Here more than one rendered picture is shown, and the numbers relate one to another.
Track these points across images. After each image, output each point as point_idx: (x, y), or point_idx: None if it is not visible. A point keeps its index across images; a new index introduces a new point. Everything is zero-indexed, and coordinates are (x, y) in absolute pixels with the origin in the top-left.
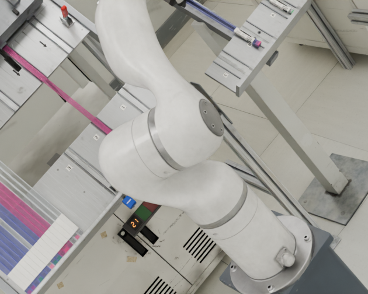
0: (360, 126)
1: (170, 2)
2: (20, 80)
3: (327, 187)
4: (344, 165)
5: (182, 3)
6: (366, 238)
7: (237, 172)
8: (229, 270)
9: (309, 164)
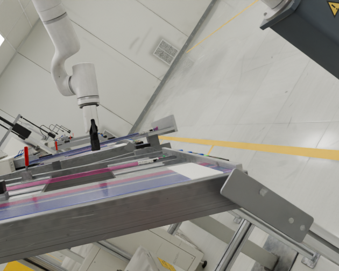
0: (237, 266)
1: (93, 129)
2: (24, 190)
3: (269, 261)
4: (259, 263)
5: (98, 145)
6: (316, 222)
7: (223, 259)
8: (287, 6)
9: (245, 244)
